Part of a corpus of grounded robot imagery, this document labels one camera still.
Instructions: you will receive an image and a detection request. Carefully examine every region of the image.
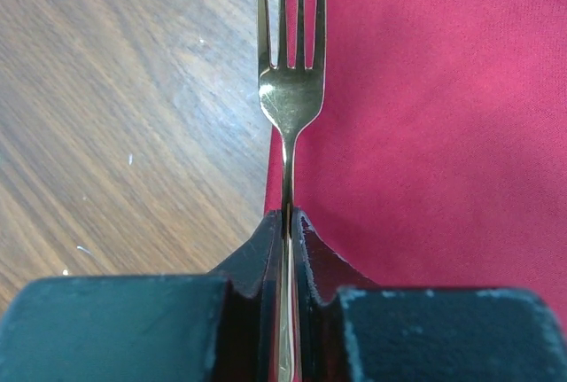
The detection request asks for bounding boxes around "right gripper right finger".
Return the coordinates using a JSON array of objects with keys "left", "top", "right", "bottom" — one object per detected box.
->
[{"left": 292, "top": 210, "right": 566, "bottom": 381}]

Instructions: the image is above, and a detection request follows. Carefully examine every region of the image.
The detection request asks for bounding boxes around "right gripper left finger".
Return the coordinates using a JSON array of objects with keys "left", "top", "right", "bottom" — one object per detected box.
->
[{"left": 1, "top": 212, "right": 281, "bottom": 381}]

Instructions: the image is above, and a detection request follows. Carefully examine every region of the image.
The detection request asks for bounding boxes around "red cloth napkin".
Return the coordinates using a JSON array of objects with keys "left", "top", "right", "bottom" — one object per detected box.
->
[{"left": 264, "top": 0, "right": 567, "bottom": 325}]

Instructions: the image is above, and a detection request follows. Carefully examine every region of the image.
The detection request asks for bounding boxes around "copper fork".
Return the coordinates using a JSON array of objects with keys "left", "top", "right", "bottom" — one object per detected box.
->
[{"left": 257, "top": 0, "right": 327, "bottom": 381}]

